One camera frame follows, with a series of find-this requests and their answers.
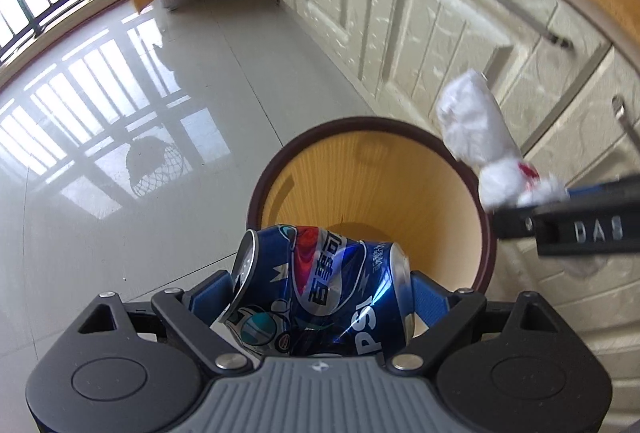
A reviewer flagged white paper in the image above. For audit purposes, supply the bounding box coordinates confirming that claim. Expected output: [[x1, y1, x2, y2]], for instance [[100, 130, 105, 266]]
[[436, 69, 571, 212]]

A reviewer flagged cream drawer cabinet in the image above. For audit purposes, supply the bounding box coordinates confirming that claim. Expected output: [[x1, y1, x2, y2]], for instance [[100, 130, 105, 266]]
[[247, 0, 640, 364]]

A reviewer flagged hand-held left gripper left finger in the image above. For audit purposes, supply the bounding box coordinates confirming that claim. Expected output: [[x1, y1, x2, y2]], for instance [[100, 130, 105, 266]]
[[65, 270, 256, 376]]

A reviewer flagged crushed blue soda can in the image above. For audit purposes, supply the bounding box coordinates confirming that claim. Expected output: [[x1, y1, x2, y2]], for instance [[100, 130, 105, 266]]
[[220, 224, 418, 360]]

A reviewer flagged metal drawer handle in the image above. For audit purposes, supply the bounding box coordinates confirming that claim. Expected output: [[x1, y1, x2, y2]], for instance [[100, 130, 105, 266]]
[[611, 96, 640, 146], [488, 0, 574, 50]]

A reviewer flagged round wood-grain waste bin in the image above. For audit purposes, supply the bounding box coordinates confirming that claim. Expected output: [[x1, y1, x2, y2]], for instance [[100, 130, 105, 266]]
[[246, 115, 497, 309]]

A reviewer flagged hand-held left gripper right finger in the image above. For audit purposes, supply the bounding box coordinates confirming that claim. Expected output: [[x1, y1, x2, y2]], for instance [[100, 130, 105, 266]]
[[390, 272, 583, 373]]

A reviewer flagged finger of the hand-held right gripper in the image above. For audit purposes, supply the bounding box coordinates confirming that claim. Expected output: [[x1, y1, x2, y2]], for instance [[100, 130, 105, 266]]
[[565, 174, 640, 206], [492, 205, 540, 242]]

